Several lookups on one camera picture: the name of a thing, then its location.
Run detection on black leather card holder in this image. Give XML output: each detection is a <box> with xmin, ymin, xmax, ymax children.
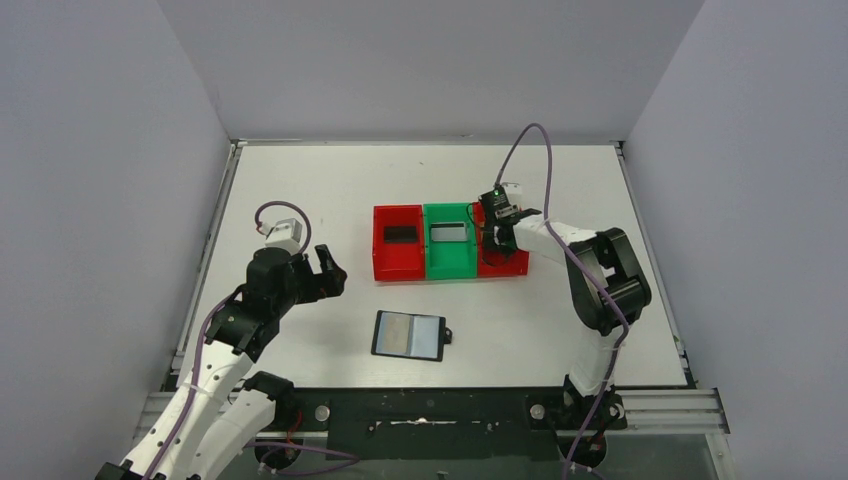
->
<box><xmin>370</xmin><ymin>310</ymin><xmax>453</xmax><ymax>362</ymax></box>

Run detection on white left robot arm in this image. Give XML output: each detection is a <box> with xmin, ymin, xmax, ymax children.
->
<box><xmin>96</xmin><ymin>244</ymin><xmax>347</xmax><ymax>479</ymax></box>

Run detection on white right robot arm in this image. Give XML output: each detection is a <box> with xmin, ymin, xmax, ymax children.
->
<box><xmin>478</xmin><ymin>184</ymin><xmax>652</xmax><ymax>427</ymax></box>

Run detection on silver magnetic stripe card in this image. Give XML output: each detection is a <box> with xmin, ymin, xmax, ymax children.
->
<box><xmin>429</xmin><ymin>222</ymin><xmax>469</xmax><ymax>243</ymax></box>

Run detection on black card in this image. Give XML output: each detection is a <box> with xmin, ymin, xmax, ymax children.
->
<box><xmin>383</xmin><ymin>225</ymin><xmax>419</xmax><ymax>244</ymax></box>

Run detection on red plastic bin right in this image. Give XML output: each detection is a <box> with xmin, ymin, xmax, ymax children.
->
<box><xmin>470</xmin><ymin>202</ymin><xmax>529</xmax><ymax>278</ymax></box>

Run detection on red plastic bin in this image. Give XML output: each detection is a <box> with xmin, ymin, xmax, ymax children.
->
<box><xmin>470</xmin><ymin>202</ymin><xmax>529</xmax><ymax>278</ymax></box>
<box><xmin>372</xmin><ymin>204</ymin><xmax>426</xmax><ymax>282</ymax></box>

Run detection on green plastic bin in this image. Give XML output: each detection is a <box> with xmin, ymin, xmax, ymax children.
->
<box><xmin>423</xmin><ymin>203</ymin><xmax>477</xmax><ymax>281</ymax></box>

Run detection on red plastic bin left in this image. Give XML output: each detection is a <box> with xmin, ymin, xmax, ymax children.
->
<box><xmin>372</xmin><ymin>204</ymin><xmax>426</xmax><ymax>282</ymax></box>

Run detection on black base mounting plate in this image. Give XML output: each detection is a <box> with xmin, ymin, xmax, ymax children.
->
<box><xmin>264</xmin><ymin>387</ymin><xmax>627</xmax><ymax>461</ymax></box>

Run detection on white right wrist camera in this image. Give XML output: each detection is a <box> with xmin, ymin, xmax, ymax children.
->
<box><xmin>501</xmin><ymin>182</ymin><xmax>523</xmax><ymax>203</ymax></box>

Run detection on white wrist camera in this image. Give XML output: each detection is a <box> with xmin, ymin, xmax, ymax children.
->
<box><xmin>257</xmin><ymin>218</ymin><xmax>304</xmax><ymax>255</ymax></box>
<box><xmin>501</xmin><ymin>182</ymin><xmax>523</xmax><ymax>203</ymax></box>

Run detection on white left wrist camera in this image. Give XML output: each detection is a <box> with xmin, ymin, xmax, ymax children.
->
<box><xmin>257</xmin><ymin>218</ymin><xmax>304</xmax><ymax>255</ymax></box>

